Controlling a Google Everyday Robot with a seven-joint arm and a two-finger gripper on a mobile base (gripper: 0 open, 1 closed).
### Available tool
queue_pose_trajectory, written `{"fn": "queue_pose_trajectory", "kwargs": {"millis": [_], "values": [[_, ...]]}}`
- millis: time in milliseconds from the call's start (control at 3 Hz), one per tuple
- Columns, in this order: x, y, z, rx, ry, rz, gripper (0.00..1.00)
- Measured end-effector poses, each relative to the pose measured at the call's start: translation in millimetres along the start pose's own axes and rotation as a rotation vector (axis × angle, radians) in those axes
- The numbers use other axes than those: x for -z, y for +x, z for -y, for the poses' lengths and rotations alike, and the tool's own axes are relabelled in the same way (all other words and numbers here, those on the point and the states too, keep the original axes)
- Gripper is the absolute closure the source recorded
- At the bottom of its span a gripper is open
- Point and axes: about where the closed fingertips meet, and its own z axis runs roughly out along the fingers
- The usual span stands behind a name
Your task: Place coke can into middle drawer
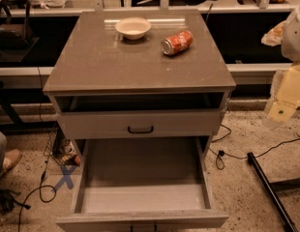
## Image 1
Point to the open grey middle drawer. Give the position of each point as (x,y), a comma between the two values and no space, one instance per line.
(142,185)

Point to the grey drawer cabinet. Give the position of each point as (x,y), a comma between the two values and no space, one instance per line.
(100,71)

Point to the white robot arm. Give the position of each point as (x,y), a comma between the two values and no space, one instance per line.
(287,35)

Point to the closed grey top drawer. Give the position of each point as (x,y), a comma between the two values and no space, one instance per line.
(94,125)

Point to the brown shoe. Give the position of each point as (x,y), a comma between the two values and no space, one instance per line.
(9,160)

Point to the wire basket with items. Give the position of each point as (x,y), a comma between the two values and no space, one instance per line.
(60,149)

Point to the black metal stand leg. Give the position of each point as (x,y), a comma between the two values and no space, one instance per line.
(273,188)

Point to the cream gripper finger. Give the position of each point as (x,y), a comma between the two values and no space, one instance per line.
(284,96)

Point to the black drawer handle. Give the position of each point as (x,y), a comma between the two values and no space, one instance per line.
(140,131)

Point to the black bag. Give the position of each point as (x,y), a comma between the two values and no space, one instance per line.
(16,40)

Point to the orange soda can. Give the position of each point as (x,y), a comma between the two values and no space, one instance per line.
(177,43)

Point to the white paper bowl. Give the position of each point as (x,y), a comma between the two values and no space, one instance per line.
(133,28)

